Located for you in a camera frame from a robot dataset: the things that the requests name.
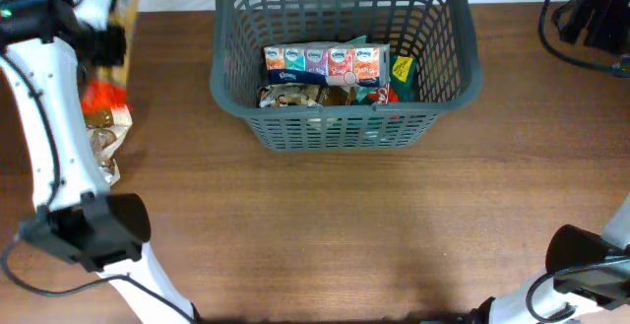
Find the Kleenex tissue multipack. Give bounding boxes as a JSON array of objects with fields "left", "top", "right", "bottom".
[{"left": 263, "top": 41, "right": 390, "bottom": 88}]

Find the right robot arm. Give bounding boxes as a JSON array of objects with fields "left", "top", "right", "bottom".
[{"left": 457, "top": 0, "right": 629, "bottom": 323}]

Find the grey plastic basket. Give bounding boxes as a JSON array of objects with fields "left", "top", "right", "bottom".
[{"left": 210, "top": 0, "right": 481, "bottom": 151}]

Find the green Nescafe coffee bag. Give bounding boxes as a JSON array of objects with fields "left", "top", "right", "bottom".
[{"left": 344, "top": 35, "right": 418, "bottom": 106}]

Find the beige brown snack bag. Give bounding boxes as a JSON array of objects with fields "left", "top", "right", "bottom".
[
  {"left": 84, "top": 106, "right": 133, "bottom": 186},
  {"left": 258, "top": 83, "right": 351, "bottom": 108}
]

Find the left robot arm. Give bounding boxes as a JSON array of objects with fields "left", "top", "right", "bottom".
[{"left": 1, "top": 0, "right": 199, "bottom": 323}]

